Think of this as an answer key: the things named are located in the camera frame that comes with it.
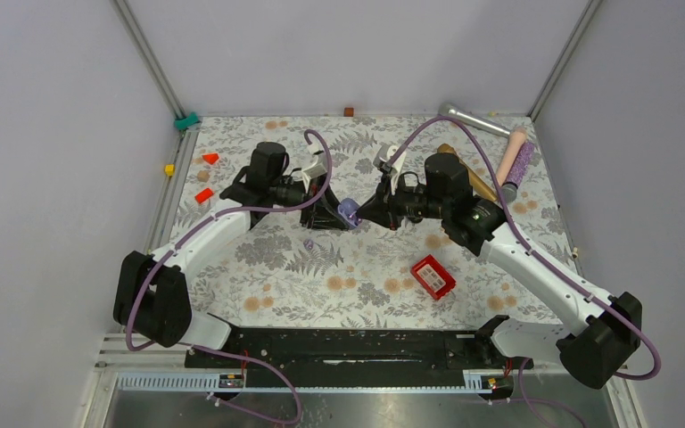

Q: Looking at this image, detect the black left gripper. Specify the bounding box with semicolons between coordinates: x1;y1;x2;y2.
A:
270;172;350;229

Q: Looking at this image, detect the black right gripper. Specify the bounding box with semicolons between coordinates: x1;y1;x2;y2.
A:
356;170;450;231

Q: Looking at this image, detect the lavender oval case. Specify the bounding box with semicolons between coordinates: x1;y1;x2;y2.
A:
337;198;360;229

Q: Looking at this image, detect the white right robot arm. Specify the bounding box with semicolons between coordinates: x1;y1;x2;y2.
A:
356;152;642;389

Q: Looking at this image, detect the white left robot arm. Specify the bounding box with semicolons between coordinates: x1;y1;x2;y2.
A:
112;130;339;366

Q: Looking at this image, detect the floral table mat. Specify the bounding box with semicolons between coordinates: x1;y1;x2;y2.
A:
171;116;557;330

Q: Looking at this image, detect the red parts bin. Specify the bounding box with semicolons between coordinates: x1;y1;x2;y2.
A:
410;255;457;300

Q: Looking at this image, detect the gold microphone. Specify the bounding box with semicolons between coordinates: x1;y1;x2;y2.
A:
437;144;499;202

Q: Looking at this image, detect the silver microphone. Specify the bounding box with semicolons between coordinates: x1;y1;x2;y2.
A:
438;103;511;137

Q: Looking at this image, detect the red rectangular block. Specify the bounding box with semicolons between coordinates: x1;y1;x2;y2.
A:
194;188;214;204

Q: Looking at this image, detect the red wedge block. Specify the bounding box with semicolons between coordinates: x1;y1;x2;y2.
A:
202;152;219;165

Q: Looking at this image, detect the plain wooden cube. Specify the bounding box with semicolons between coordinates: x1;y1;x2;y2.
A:
196;170;210;182

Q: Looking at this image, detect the purple glitter microphone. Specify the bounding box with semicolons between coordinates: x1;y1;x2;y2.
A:
501;141;536;204

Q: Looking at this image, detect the pink microphone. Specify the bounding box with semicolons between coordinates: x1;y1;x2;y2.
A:
495;127;528;185

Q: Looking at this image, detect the teal arch block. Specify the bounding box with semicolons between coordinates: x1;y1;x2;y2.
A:
173;111;201;131

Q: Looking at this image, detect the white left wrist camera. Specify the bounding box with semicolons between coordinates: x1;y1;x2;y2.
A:
301;153;327;182

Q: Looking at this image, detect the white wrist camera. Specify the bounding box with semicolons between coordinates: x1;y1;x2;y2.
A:
301;153;327;182
373;144;406;189

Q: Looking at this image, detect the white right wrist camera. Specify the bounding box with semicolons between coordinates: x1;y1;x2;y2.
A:
373;144;406;189

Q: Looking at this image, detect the aluminium frame post left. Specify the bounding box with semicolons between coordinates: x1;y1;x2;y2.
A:
111;0;187;120

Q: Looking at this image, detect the aluminium frame post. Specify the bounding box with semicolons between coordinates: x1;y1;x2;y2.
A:
527;0;604;122
111;0;187;120

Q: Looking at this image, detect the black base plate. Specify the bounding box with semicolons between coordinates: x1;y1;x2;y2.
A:
185;327;523;389

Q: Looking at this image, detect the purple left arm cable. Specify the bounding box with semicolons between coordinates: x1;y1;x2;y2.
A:
125;129;334;426

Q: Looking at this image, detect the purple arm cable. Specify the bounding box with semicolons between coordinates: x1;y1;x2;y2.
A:
125;129;334;426
386;115;663;428

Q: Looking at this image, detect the white slotted cable duct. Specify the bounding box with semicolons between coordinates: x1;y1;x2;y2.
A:
116;373;498;395

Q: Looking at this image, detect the aluminium frame post right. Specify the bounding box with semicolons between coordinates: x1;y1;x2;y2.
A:
527;0;604;122

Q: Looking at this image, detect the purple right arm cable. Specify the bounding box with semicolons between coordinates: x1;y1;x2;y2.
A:
386;115;663;428

